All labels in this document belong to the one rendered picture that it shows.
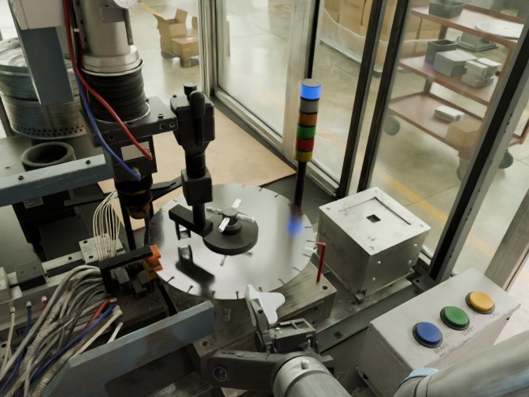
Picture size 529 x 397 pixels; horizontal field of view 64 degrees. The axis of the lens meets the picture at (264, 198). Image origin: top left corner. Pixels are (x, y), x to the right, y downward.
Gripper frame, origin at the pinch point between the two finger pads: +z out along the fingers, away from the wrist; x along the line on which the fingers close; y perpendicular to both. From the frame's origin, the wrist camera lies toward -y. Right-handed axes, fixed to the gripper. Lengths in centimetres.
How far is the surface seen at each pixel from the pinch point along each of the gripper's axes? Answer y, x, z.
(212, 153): 8, 32, 75
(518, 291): 147, -46, 89
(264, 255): 5.3, 10.9, 5.3
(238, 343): -1.4, -4.0, 3.8
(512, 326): 130, -55, 75
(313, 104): 22.9, 39.3, 18.1
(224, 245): -1.5, 13.4, 7.6
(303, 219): 16.0, 15.4, 12.1
